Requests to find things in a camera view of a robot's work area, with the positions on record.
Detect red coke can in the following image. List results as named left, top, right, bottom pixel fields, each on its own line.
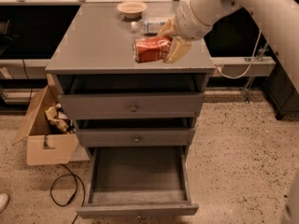
left=133, top=36, right=172, bottom=63

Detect clear plastic water bottle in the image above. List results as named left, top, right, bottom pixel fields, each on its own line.
left=131, top=17, right=168, bottom=35

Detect top grey drawer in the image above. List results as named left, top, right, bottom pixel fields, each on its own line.
left=59, top=94, right=203, bottom=119

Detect white hanging cable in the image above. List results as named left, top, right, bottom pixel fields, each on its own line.
left=214, top=28, right=263, bottom=80

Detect open bottom grey drawer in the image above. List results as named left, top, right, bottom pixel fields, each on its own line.
left=77, top=147, right=198, bottom=218

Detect white wall rail ledge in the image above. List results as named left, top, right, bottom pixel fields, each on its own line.
left=0, top=56, right=276, bottom=79

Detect grey drawer cabinet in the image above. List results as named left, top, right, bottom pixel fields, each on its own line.
left=45, top=1, right=216, bottom=156

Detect beige bowl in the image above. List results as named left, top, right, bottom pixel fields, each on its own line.
left=117, top=1, right=148, bottom=19

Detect white shoe tip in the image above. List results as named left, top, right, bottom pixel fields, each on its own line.
left=0, top=193, right=9, bottom=213

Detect middle grey drawer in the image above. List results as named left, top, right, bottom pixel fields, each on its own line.
left=77, top=128, right=195, bottom=147

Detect open cardboard box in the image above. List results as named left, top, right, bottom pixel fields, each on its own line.
left=14, top=75, right=78, bottom=166

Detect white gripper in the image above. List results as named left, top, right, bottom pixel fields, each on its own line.
left=157, top=1, right=212, bottom=63

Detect metal diagonal pole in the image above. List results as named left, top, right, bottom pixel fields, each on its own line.
left=241, top=43, right=268, bottom=104

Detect black floor cable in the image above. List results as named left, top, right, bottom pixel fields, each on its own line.
left=50, top=163, right=86, bottom=224

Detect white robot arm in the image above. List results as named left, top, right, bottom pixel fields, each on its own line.
left=163, top=0, right=299, bottom=224

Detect crumpled wrappers in box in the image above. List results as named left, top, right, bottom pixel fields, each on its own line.
left=45, top=104, right=75, bottom=134

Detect dark grey side cabinet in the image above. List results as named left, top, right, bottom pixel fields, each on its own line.
left=263, top=59, right=299, bottom=120

